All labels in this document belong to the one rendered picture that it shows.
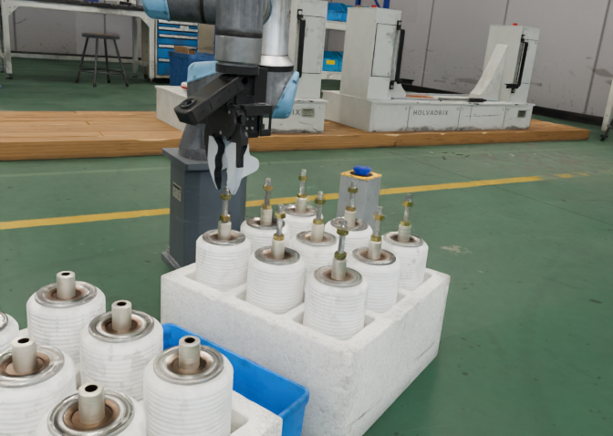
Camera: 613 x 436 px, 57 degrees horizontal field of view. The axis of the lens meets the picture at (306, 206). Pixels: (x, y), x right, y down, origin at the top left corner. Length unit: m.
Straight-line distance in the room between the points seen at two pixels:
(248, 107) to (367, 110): 2.60
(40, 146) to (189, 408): 2.18
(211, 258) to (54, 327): 0.30
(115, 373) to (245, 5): 0.56
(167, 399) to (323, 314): 0.32
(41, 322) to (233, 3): 0.53
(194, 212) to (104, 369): 0.74
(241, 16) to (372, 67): 2.63
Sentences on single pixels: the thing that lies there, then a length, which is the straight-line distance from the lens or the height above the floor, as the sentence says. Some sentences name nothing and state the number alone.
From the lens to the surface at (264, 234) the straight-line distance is 1.05.
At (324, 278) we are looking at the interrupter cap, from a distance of 0.86.
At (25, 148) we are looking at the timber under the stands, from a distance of 2.70.
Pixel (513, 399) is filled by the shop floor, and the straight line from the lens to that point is 1.15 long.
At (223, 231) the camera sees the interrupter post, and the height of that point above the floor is 0.27.
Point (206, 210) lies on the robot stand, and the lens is 1.39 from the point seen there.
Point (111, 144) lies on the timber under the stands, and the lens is 2.75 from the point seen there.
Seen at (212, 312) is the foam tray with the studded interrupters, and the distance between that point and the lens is 0.96.
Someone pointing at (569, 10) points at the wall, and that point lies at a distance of 6.61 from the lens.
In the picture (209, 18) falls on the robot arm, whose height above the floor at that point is 0.62.
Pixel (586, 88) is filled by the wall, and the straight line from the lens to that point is 6.40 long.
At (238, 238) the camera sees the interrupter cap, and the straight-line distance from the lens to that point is 1.00.
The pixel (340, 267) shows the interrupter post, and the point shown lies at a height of 0.27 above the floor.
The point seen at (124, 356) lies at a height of 0.24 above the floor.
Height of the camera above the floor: 0.60
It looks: 17 degrees down
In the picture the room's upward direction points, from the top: 5 degrees clockwise
